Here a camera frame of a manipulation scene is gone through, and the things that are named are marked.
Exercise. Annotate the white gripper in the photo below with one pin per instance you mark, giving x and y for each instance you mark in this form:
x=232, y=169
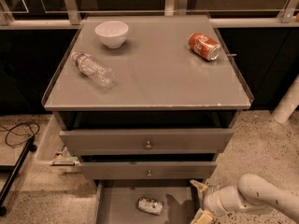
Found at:
x=210, y=199

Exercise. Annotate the white green 7up can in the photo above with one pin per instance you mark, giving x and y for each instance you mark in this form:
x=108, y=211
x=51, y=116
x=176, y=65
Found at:
x=150, y=206

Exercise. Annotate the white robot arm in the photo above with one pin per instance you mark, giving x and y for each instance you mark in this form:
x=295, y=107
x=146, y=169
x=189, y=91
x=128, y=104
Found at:
x=251, y=194

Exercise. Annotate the grey bottom drawer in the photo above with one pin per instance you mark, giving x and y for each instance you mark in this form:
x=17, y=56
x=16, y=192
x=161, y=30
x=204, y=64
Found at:
x=117, y=201

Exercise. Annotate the grey drawer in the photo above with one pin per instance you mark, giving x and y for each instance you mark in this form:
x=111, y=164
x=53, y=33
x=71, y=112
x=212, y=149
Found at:
x=148, y=170
x=117, y=201
x=145, y=141

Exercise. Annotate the grey middle drawer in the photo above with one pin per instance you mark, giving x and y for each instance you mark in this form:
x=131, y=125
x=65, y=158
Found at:
x=148, y=170

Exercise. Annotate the grey drawer cabinet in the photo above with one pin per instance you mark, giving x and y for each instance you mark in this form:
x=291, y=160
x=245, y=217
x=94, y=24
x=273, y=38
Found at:
x=160, y=83

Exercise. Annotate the grey top drawer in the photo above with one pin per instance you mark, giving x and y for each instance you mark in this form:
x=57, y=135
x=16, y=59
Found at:
x=145, y=141

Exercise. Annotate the red cola can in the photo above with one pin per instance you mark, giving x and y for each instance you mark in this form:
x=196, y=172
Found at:
x=204, y=46

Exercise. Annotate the clear plastic water bottle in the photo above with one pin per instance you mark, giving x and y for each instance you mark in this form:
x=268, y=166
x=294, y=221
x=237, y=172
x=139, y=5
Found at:
x=99, y=73

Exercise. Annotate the black stand leg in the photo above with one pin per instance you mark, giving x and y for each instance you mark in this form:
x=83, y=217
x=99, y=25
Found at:
x=11, y=172

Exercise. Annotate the white ceramic bowl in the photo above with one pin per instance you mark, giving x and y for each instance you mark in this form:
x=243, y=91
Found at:
x=112, y=33

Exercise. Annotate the white post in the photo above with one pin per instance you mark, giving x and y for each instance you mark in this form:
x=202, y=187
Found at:
x=288, y=103

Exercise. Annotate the metal window rail frame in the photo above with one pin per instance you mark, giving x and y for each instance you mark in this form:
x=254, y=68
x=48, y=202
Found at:
x=56, y=14

